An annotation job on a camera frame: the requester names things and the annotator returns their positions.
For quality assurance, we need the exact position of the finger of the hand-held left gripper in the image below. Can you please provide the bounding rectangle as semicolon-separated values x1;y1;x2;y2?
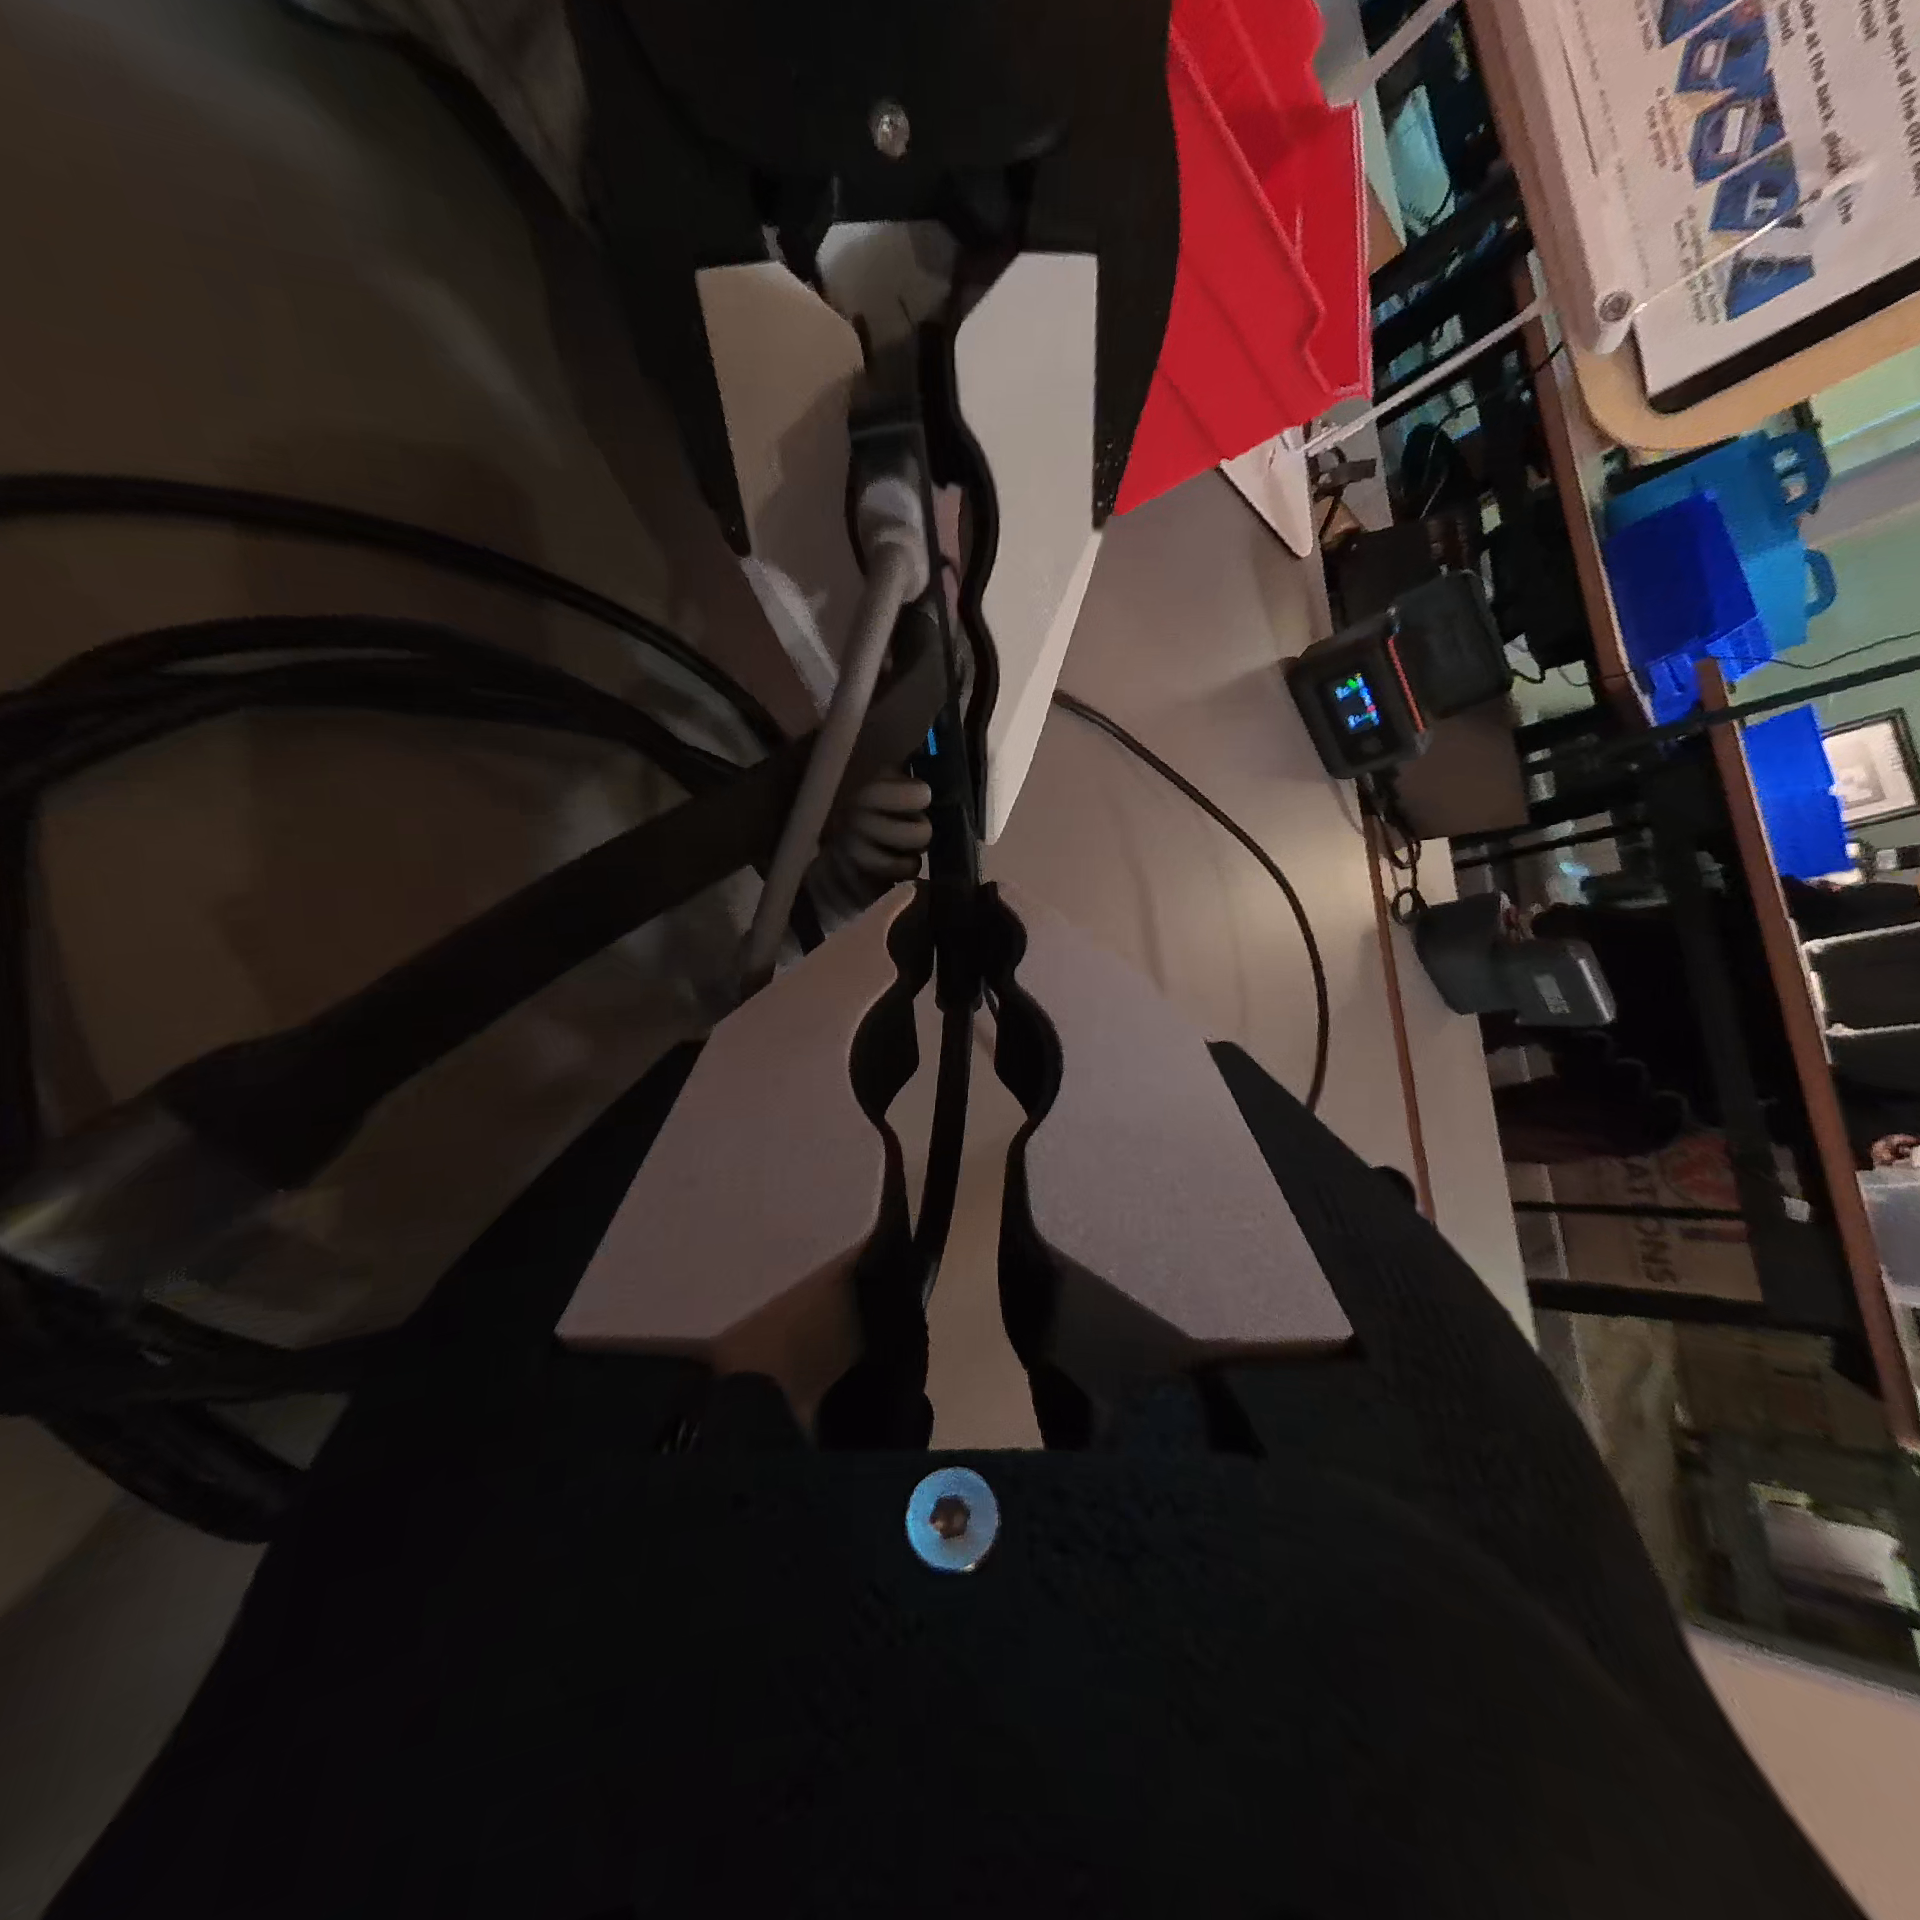
914;248;1114;847
696;264;874;671

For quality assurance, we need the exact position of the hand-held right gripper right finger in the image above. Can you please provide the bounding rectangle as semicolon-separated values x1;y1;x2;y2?
983;886;1352;1446

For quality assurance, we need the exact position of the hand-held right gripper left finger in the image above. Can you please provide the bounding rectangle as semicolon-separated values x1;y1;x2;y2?
555;886;933;1446

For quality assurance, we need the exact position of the black usb cable gold plug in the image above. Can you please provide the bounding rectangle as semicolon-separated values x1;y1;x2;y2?
0;472;998;1547

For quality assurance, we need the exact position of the black usb hub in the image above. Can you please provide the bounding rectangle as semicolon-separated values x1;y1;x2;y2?
885;599;986;903

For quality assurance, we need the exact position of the red plastic bin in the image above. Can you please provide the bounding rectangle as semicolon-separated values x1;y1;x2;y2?
1110;0;1376;520

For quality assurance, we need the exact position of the grey black battery pack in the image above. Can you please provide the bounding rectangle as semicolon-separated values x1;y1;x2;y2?
1415;892;1618;1034

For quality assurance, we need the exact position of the small black screen device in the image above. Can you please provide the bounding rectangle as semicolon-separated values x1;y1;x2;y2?
1285;576;1519;783

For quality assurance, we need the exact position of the black metal shelf rack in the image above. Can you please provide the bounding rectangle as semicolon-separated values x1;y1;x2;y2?
1350;224;1920;1443

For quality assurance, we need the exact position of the plywood board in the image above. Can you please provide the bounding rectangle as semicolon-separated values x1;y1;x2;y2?
1463;0;1920;456

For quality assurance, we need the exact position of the dark blue plastic crate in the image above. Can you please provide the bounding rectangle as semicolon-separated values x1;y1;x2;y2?
1602;491;1759;707

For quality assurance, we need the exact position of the light blue plastic crate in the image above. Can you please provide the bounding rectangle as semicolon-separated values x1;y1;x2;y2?
1604;432;1839;663

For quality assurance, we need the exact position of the printed instruction sheet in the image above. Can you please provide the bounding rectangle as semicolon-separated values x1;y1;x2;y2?
1559;0;1920;410

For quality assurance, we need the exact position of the framed black white tag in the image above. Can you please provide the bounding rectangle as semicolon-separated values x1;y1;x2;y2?
1814;719;1920;825

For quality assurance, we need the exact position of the thin black hub cable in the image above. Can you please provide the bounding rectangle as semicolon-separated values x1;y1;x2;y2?
1050;691;1338;1120

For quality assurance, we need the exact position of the grey cable with grey plug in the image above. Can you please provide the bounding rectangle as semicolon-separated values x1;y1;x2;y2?
738;360;940;1000

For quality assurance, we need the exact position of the thick black cable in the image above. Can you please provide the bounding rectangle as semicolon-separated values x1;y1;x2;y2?
135;737;840;1186

